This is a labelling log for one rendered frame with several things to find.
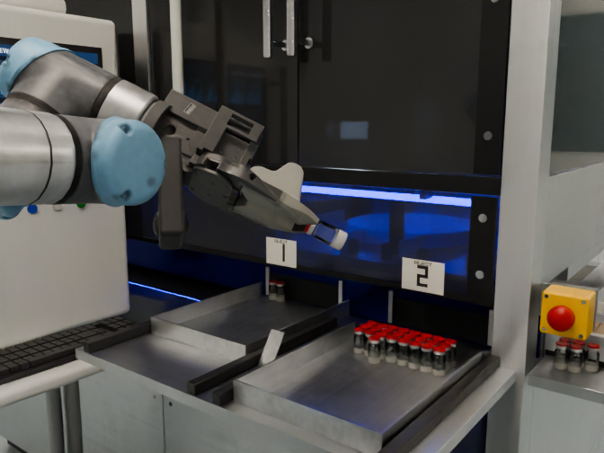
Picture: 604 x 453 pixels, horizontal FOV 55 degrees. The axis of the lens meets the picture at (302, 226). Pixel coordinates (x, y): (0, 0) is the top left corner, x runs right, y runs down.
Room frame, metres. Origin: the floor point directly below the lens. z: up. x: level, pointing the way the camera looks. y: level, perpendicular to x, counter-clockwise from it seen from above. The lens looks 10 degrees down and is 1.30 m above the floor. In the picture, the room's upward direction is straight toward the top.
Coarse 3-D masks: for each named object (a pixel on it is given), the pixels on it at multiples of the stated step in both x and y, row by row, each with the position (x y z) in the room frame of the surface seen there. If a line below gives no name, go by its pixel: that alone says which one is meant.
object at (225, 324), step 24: (240, 288) 1.35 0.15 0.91; (168, 312) 1.17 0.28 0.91; (192, 312) 1.22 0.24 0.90; (216, 312) 1.26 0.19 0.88; (240, 312) 1.26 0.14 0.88; (264, 312) 1.26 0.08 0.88; (288, 312) 1.26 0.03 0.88; (312, 312) 1.26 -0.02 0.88; (336, 312) 1.21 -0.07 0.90; (168, 336) 1.10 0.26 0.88; (192, 336) 1.06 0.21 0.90; (216, 336) 1.02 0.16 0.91; (240, 336) 1.11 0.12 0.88; (264, 336) 1.02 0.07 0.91
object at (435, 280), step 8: (408, 264) 1.08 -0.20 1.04; (416, 264) 1.07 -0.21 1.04; (424, 264) 1.06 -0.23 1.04; (432, 264) 1.05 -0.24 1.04; (440, 264) 1.04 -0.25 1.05; (408, 272) 1.08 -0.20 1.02; (416, 272) 1.07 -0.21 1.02; (424, 272) 1.06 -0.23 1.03; (432, 272) 1.05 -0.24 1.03; (440, 272) 1.04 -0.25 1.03; (408, 280) 1.08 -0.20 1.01; (416, 280) 1.06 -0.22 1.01; (424, 280) 1.06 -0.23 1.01; (432, 280) 1.05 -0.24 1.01; (440, 280) 1.04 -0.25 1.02; (408, 288) 1.07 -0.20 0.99; (416, 288) 1.06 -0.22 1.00; (424, 288) 1.05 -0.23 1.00; (432, 288) 1.04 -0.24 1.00; (440, 288) 1.04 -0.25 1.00
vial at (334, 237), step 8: (320, 224) 0.64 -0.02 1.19; (328, 224) 0.64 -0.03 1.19; (312, 232) 0.64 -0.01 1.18; (320, 232) 0.63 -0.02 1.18; (328, 232) 0.63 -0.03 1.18; (336, 232) 0.64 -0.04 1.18; (344, 232) 0.64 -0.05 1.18; (320, 240) 0.64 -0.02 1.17; (328, 240) 0.64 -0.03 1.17; (336, 240) 0.63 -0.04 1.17; (344, 240) 0.64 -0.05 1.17; (336, 248) 0.64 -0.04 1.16
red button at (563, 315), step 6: (558, 306) 0.89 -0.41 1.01; (564, 306) 0.89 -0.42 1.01; (552, 312) 0.89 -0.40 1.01; (558, 312) 0.88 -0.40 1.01; (564, 312) 0.88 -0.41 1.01; (570, 312) 0.88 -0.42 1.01; (546, 318) 0.90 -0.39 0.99; (552, 318) 0.89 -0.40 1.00; (558, 318) 0.88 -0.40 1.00; (564, 318) 0.87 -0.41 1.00; (570, 318) 0.87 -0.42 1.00; (552, 324) 0.89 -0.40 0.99; (558, 324) 0.88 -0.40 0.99; (564, 324) 0.87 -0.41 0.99; (570, 324) 0.87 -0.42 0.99; (558, 330) 0.88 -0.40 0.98; (564, 330) 0.88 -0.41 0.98
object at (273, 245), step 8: (272, 240) 1.28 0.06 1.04; (280, 240) 1.26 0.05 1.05; (288, 240) 1.25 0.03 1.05; (272, 248) 1.28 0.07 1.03; (280, 248) 1.26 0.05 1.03; (288, 248) 1.25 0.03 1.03; (296, 248) 1.24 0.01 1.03; (272, 256) 1.28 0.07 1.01; (280, 256) 1.26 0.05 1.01; (288, 256) 1.25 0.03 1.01; (296, 256) 1.24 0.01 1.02; (280, 264) 1.26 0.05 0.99; (288, 264) 1.25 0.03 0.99; (296, 264) 1.24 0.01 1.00
